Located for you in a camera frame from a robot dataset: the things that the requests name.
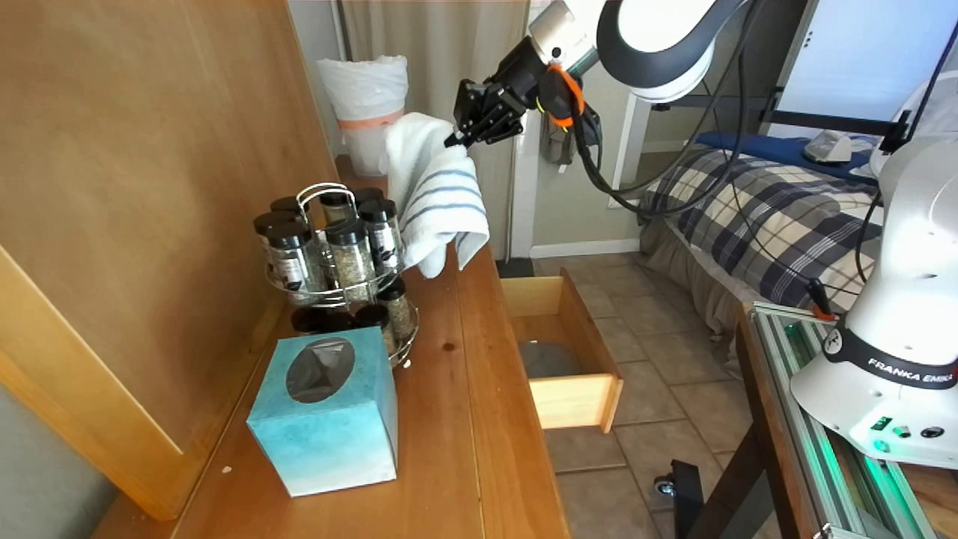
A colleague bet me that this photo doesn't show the metal robot stand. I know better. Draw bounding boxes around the metal robot stand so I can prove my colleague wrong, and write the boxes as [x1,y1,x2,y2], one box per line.
[654,296,958,539]

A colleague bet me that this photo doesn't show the white striped towel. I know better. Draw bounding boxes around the white striped towel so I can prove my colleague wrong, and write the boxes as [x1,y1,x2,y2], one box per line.
[383,111,495,281]

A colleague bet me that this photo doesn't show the blue bed sheet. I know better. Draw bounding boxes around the blue bed sheet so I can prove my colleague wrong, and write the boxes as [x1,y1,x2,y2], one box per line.
[691,126,892,174]

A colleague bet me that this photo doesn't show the wooden dresser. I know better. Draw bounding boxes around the wooden dresser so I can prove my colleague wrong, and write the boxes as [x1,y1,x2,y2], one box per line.
[92,161,571,539]

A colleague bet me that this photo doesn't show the plaid bed blanket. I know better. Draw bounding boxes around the plaid bed blanket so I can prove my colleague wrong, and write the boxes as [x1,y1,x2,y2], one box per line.
[637,144,886,339]

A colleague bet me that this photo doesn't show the white monitor screen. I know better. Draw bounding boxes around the white monitor screen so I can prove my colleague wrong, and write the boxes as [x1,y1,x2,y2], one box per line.
[775,0,958,128]

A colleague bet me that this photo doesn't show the open wooden drawer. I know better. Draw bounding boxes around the open wooden drawer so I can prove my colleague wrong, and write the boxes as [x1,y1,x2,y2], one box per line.
[497,273,627,438]

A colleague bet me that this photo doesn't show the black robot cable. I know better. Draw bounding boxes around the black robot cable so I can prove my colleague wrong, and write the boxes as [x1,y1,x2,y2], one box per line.
[571,0,762,222]

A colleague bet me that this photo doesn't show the metal revolving spice rack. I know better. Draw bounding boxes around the metal revolving spice rack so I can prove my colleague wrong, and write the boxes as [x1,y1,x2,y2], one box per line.
[253,179,423,371]

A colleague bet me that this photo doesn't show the small grey pouch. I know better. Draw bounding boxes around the small grey pouch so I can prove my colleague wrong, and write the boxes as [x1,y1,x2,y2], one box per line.
[802,128,863,167]

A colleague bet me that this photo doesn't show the dark grey cloth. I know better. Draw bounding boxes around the dark grey cloth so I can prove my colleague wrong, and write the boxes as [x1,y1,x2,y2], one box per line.
[519,339,586,379]

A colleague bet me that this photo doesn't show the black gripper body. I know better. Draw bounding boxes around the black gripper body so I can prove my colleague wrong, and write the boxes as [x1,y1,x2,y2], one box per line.
[486,37,550,120]

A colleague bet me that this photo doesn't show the teal tissue box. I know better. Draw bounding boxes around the teal tissue box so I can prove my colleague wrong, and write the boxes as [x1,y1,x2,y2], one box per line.
[244,324,402,501]

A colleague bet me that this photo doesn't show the large framed wooden board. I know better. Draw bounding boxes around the large framed wooden board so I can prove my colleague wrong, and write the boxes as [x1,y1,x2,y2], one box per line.
[0,0,341,526]

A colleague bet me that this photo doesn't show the glass spice jar black lid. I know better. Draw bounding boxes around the glass spice jar black lid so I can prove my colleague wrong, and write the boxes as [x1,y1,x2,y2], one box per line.
[268,218,314,296]
[253,209,281,267]
[380,278,419,347]
[326,218,375,293]
[357,198,405,278]
[318,189,360,227]

